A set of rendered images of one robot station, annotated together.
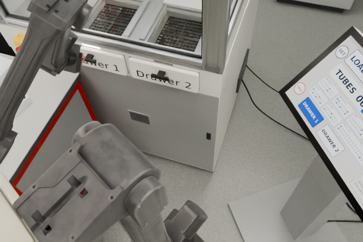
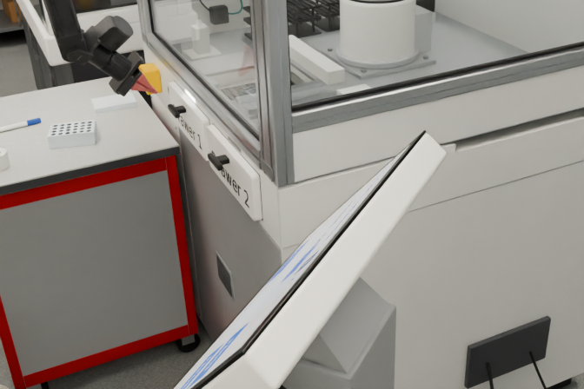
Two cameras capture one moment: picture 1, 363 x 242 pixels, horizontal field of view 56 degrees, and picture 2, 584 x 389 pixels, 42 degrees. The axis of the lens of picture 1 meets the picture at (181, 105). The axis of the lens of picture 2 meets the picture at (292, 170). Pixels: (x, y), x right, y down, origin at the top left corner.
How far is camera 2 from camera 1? 1.12 m
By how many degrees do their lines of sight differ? 42
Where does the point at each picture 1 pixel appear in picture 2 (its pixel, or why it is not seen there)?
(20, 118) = (63, 151)
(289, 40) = not seen: outside the picture
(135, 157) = not seen: outside the picture
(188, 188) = not seen: outside the picture
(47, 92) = (121, 143)
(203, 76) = (263, 186)
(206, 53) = (262, 132)
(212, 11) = (258, 40)
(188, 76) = (245, 177)
